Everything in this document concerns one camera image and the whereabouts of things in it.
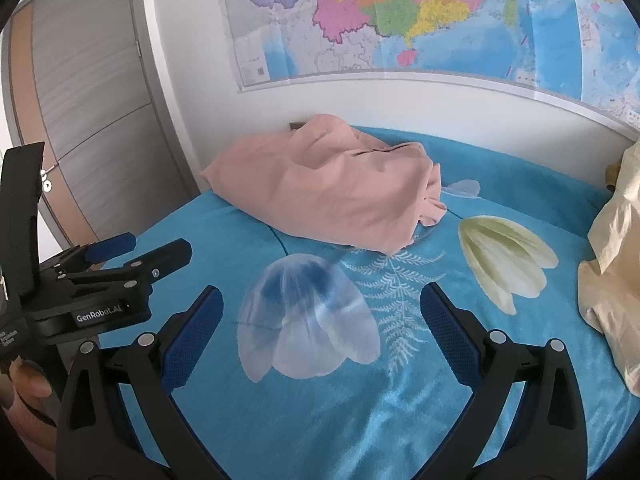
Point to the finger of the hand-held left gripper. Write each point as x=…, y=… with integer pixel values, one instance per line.
x=112, y=247
x=160, y=260

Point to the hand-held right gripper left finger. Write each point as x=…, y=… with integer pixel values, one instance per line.
x=192, y=345

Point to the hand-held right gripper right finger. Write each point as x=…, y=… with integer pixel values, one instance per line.
x=452, y=340

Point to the pink garment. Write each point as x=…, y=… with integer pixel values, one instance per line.
x=325, y=185

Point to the person's left hand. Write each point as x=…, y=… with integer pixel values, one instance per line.
x=30, y=385

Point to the blue floral bed sheet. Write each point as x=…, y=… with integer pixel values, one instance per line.
x=310, y=425

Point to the grey wooden door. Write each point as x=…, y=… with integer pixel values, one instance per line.
x=100, y=85

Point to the cream garment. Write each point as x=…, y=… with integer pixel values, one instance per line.
x=615, y=285

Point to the wooden headboard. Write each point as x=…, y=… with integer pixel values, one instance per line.
x=298, y=126

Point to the colourful wall map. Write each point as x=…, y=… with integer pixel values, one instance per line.
x=400, y=10

